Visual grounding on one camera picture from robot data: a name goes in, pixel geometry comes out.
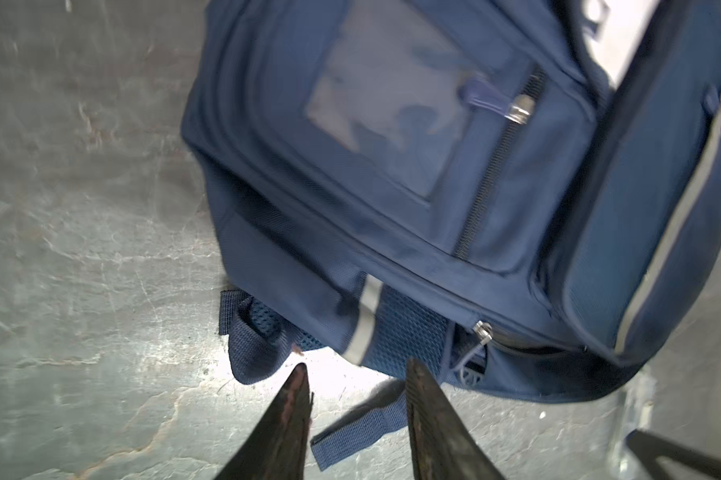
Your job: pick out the clear plastic ruler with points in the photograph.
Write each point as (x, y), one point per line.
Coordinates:
(635, 411)

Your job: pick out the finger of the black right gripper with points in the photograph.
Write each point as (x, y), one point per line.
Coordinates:
(649, 449)

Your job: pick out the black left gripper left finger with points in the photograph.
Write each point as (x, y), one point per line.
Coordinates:
(276, 448)

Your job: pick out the navy blue student backpack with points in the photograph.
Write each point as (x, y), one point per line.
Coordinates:
(520, 196)

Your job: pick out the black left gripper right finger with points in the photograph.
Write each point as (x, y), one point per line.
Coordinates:
(442, 447)

